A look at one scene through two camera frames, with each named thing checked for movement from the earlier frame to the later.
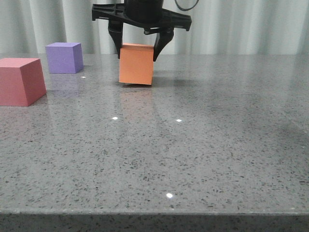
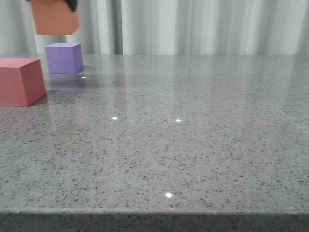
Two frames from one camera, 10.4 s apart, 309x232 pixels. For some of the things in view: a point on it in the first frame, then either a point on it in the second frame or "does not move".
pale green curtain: (217, 27) does not move
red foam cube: (22, 81) does not move
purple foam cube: (64, 57) does not move
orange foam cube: (136, 64) → (54, 17)
